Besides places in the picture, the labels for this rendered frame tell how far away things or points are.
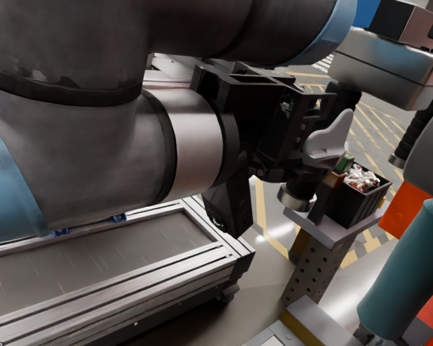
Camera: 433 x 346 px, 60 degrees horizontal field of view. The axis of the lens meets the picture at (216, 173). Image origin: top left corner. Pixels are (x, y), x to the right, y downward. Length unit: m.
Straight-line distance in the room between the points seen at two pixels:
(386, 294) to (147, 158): 0.60
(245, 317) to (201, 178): 1.14
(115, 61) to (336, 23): 0.15
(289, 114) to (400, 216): 0.73
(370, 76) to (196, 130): 0.21
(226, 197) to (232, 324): 1.03
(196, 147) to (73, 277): 0.85
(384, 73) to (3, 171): 0.31
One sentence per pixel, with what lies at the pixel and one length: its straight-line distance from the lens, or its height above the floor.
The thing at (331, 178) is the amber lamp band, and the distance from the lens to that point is 0.99.
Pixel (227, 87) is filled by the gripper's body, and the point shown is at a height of 0.90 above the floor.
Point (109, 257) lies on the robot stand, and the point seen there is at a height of 0.21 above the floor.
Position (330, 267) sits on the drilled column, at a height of 0.24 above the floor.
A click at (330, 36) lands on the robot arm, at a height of 0.94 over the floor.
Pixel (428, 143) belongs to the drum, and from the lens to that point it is 0.50.
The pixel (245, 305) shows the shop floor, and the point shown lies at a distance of 1.39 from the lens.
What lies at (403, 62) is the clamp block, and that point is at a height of 0.94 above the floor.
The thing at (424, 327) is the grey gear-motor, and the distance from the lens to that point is 1.03.
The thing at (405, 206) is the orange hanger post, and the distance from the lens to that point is 1.00.
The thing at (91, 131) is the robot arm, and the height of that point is 0.89.
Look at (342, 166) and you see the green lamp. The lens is 0.98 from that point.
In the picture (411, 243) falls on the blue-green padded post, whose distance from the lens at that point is 0.70.
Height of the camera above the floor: 0.96
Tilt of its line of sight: 27 degrees down
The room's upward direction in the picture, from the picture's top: 18 degrees clockwise
